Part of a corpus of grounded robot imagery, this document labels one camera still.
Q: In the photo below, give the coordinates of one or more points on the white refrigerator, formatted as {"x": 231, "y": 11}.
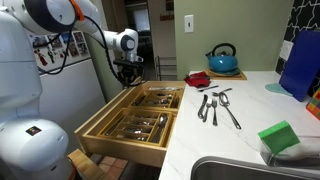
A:
{"x": 73, "y": 90}

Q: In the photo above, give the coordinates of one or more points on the wooden stool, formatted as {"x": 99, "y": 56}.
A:
{"x": 86, "y": 165}

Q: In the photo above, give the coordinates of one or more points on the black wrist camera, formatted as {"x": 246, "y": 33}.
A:
{"x": 128, "y": 62}

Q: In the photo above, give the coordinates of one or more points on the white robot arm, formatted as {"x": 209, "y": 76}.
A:
{"x": 16, "y": 66}

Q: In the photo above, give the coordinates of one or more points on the blue cutting board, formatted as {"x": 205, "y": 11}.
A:
{"x": 301, "y": 66}

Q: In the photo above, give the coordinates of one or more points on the steel sink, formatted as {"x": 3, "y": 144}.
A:
{"x": 233, "y": 170}

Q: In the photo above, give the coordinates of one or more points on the wooden cutlery drawer organizer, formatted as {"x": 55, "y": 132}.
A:
{"x": 123, "y": 151}

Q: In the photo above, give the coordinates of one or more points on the white light switch plate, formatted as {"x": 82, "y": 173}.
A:
{"x": 189, "y": 23}

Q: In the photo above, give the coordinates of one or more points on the large steel serving spoon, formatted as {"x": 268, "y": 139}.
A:
{"x": 162, "y": 120}

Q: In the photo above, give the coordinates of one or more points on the bright window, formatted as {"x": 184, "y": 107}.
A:
{"x": 141, "y": 20}

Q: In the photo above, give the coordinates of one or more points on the teal silicone mat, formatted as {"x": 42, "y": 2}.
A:
{"x": 276, "y": 89}

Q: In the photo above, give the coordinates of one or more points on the photo fridge magnet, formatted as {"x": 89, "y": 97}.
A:
{"x": 40, "y": 41}
{"x": 55, "y": 41}
{"x": 67, "y": 37}
{"x": 82, "y": 48}
{"x": 78, "y": 36}
{"x": 73, "y": 50}

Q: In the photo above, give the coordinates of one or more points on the wooden trivet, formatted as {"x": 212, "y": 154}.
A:
{"x": 241, "y": 76}

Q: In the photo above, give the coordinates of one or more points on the dark figure fridge magnet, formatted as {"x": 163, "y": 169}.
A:
{"x": 51, "y": 55}

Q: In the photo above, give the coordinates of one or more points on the clear sponge holder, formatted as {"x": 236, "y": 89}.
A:
{"x": 300, "y": 156}

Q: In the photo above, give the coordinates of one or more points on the red figure fridge magnet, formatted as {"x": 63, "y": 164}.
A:
{"x": 41, "y": 57}

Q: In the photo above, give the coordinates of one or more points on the colourful checkered block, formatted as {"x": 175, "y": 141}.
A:
{"x": 314, "y": 105}

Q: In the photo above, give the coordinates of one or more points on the green sponge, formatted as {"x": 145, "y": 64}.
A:
{"x": 278, "y": 137}

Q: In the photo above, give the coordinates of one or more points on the red cloth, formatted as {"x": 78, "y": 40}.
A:
{"x": 196, "y": 80}

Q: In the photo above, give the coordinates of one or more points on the long steel spoon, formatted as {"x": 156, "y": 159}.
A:
{"x": 230, "y": 113}

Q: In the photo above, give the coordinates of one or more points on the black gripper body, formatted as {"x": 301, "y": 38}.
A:
{"x": 129, "y": 71}

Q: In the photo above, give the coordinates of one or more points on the small wall sign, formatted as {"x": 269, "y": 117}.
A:
{"x": 166, "y": 16}

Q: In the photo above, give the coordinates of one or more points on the teal kettle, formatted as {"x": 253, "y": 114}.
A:
{"x": 222, "y": 63}

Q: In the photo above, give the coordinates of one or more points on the small steel spoon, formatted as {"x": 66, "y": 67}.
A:
{"x": 222, "y": 91}

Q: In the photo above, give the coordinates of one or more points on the white wall outlet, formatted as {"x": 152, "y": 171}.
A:
{"x": 286, "y": 50}

